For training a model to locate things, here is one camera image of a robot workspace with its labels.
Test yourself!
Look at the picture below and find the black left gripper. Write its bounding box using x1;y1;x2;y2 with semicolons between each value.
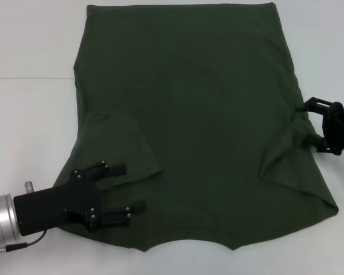
13;161;147;237

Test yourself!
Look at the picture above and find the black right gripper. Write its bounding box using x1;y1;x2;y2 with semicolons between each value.
297;96;344;156

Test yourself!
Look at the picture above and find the dark green t-shirt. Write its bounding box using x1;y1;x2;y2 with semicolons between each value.
53;2;339;253

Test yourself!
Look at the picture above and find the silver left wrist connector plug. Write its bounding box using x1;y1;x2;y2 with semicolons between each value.
24;180;36;196

